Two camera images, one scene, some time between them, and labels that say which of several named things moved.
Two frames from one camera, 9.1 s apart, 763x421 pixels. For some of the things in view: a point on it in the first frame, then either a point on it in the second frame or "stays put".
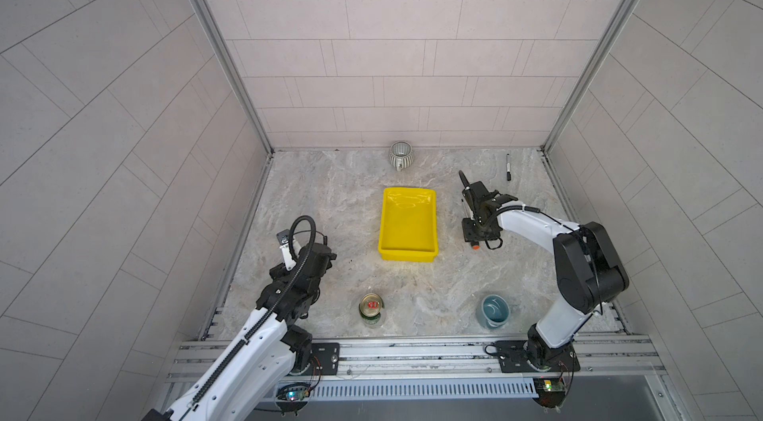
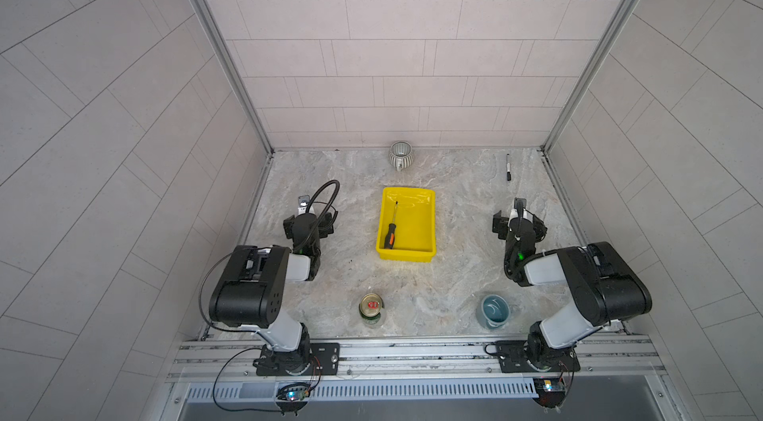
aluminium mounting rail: [600, 357] stays put
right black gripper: [468, 234] → [504, 223]
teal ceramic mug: [496, 310] stays put
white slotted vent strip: [411, 388] stays put
